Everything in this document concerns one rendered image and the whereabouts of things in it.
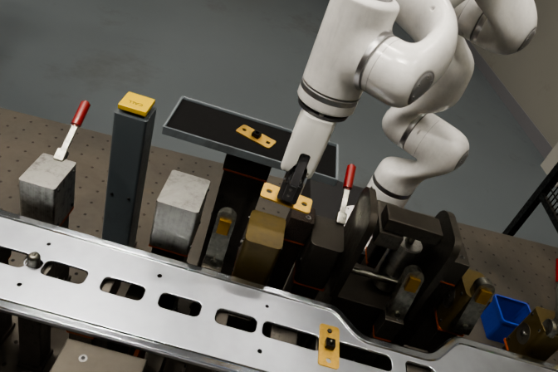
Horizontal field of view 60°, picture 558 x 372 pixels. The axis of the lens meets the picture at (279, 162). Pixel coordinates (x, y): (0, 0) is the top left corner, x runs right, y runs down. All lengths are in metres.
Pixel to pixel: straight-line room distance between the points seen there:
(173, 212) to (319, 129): 0.36
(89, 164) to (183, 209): 0.76
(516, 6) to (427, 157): 0.45
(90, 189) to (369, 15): 1.11
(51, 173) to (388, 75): 0.67
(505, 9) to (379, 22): 0.40
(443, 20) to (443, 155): 0.64
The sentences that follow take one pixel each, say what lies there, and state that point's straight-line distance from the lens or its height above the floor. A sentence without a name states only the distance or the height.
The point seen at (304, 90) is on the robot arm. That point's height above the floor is 1.43.
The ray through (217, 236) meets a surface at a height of 1.06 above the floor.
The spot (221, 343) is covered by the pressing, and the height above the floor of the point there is 1.00.
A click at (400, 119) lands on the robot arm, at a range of 1.25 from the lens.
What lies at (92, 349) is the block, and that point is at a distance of 0.80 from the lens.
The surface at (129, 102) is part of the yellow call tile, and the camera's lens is 1.05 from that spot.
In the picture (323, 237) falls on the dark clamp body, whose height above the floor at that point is 1.08.
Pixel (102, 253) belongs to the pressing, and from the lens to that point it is 0.95.
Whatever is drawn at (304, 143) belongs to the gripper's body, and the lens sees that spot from 0.66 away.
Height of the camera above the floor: 1.71
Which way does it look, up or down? 34 degrees down
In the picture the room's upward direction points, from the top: 20 degrees clockwise
